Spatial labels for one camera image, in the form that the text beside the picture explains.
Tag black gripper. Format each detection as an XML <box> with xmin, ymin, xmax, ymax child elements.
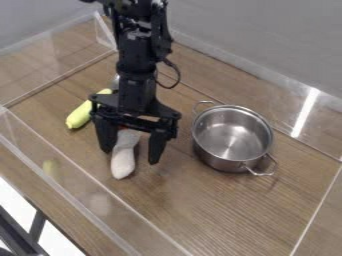
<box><xmin>89</xmin><ymin>77</ymin><xmax>181</xmax><ymax>165</ymax></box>

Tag plush mushroom toy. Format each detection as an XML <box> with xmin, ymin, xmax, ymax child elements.
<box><xmin>110</xmin><ymin>129</ymin><xmax>140</xmax><ymax>180</ymax></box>

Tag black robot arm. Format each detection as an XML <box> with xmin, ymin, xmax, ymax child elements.
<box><xmin>81</xmin><ymin>0</ymin><xmax>181</xmax><ymax>164</ymax></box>

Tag dark metal table leg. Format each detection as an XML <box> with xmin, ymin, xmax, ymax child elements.
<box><xmin>0</xmin><ymin>206</ymin><xmax>49</xmax><ymax>256</ymax></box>

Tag clear acrylic enclosure wall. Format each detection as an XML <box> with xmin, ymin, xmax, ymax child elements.
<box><xmin>0</xmin><ymin>15</ymin><xmax>342</xmax><ymax>256</ymax></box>

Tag spoon with yellow-green handle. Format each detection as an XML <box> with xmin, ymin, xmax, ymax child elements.
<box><xmin>65</xmin><ymin>75</ymin><xmax>120</xmax><ymax>129</ymax></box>

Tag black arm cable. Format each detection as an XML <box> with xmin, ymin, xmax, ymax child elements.
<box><xmin>152</xmin><ymin>58</ymin><xmax>181</xmax><ymax>90</ymax></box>

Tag silver pot with handles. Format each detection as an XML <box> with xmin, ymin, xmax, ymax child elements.
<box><xmin>191</xmin><ymin>100</ymin><xmax>277</xmax><ymax>177</ymax></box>

